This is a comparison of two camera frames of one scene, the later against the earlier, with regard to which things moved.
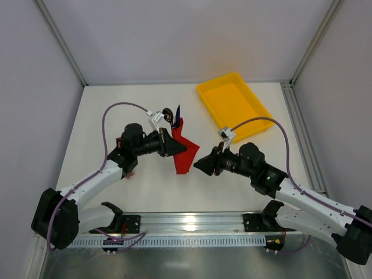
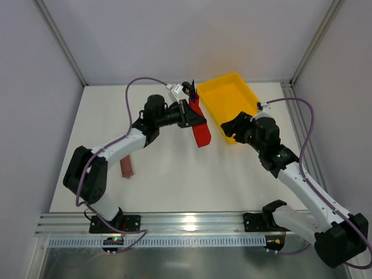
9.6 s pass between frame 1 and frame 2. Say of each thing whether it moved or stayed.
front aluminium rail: stayed
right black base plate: stayed
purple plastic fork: moved
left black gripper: moved
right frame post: stayed
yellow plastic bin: stayed
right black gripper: moved
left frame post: stayed
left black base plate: stayed
